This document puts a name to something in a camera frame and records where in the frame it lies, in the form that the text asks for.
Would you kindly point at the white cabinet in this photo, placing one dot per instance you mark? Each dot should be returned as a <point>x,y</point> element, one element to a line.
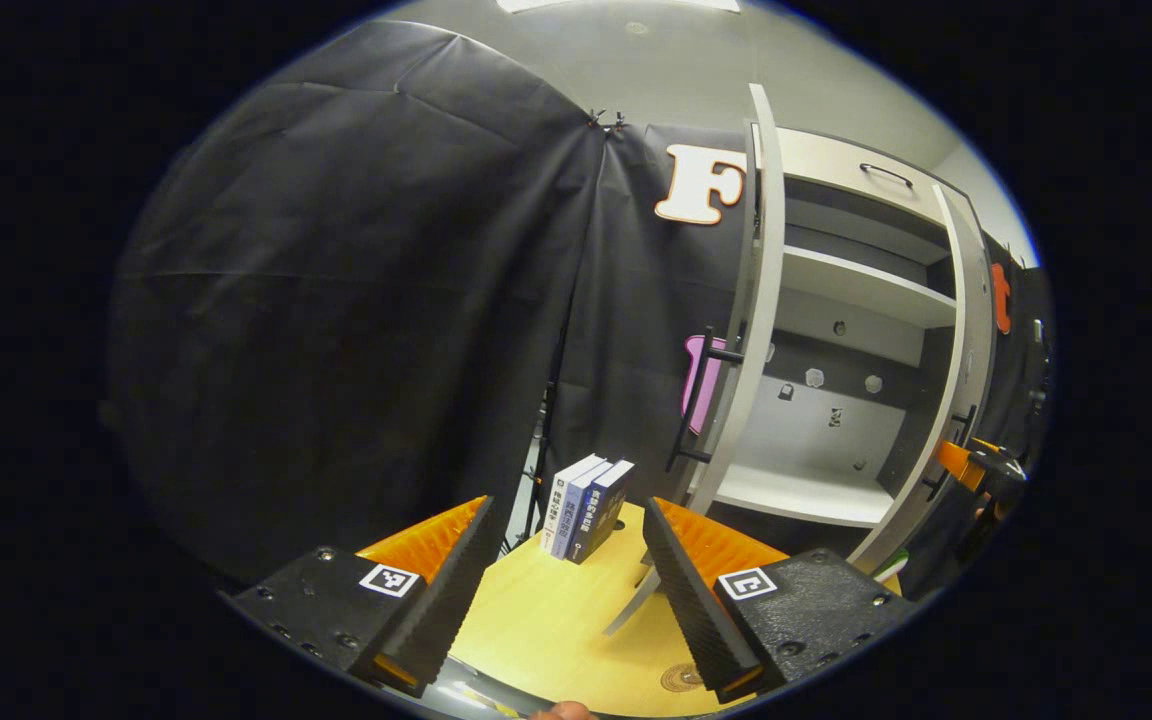
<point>866,285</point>

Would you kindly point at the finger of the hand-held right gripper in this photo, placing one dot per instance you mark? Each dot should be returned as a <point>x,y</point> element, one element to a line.
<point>958,467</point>

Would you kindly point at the white cabinet drawer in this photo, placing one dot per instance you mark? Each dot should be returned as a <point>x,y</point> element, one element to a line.
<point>836,160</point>

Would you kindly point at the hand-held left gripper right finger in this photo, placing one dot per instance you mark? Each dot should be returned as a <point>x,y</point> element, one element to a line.
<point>696,610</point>

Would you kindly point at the round brown coaster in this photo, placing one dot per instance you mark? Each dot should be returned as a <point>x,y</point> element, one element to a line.
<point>681,679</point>

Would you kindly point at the white book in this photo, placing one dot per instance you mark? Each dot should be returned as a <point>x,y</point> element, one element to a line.
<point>561,505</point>

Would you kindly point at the white cabinet door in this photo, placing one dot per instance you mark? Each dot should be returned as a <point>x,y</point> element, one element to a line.
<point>761,300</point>
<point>971,330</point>

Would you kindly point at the black tripod stand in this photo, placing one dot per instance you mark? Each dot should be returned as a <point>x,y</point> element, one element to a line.
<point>539,470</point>

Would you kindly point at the black backdrop cloth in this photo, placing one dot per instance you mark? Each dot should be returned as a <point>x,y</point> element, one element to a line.
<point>336,300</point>
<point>1021,300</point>

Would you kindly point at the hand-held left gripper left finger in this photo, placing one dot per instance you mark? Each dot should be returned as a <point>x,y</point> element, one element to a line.
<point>436,610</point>

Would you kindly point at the green white small object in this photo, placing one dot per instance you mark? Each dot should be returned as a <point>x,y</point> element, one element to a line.
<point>893,565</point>

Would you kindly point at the black binder clip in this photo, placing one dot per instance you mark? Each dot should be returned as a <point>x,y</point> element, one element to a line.
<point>597,120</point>
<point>619,120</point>

